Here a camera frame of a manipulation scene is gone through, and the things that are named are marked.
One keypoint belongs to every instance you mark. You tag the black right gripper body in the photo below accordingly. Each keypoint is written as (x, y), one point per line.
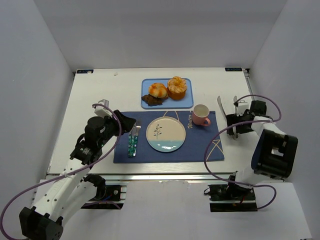
(231, 124)

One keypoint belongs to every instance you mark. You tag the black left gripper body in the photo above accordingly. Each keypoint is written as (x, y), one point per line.
(120, 121)

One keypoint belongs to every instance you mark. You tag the metal serving tongs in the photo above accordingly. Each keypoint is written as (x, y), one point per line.
(221, 106)

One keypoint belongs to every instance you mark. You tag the sugared orange muffin bread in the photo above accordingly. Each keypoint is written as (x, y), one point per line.
(177, 88)

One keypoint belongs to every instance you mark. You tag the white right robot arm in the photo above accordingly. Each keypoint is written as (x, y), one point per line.
(274, 153)

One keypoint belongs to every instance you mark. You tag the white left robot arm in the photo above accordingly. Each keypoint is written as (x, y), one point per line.
(46, 219)

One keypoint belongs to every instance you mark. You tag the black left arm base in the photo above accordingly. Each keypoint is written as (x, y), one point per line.
(111, 198)

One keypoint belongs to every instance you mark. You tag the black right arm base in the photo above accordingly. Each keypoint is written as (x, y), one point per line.
(221, 200)

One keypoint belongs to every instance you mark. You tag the brown chocolate croissant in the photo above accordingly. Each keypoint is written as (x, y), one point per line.
(151, 100)

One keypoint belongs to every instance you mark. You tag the blue cloth placemat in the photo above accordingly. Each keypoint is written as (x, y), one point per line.
(192, 150)

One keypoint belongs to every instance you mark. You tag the cream and blue plate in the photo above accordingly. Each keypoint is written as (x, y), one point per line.
(165, 134)

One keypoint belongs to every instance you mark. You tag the round orange striped bun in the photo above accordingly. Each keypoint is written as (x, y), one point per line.
(158, 90)

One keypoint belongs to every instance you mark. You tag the pink ceramic mug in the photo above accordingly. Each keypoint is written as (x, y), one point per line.
(200, 115)

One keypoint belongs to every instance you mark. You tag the dark label sticker right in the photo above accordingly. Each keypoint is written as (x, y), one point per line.
(233, 69)

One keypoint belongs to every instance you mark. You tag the dark label sticker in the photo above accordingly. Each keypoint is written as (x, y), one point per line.
(84, 71)
(233, 69)

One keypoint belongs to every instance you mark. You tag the light blue plastic tray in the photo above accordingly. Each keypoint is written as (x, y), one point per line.
(186, 103)

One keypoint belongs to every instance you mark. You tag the dark label sticker left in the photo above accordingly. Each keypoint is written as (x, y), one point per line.
(84, 71)

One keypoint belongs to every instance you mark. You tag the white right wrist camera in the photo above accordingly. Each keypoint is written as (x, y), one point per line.
(241, 107)

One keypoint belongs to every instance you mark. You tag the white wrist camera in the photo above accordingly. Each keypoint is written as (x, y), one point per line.
(241, 107)
(100, 111)

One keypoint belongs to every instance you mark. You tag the fork with green handle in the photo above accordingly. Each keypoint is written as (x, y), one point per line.
(136, 136)

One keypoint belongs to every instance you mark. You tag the spoon with green handle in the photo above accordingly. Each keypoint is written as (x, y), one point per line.
(129, 136)

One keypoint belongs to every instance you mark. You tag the knife with green handle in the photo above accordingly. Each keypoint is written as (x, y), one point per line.
(132, 140)

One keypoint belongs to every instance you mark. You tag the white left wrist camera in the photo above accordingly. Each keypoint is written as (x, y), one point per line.
(100, 111)

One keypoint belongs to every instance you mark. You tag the aluminium table rail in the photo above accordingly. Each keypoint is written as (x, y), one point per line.
(147, 175)

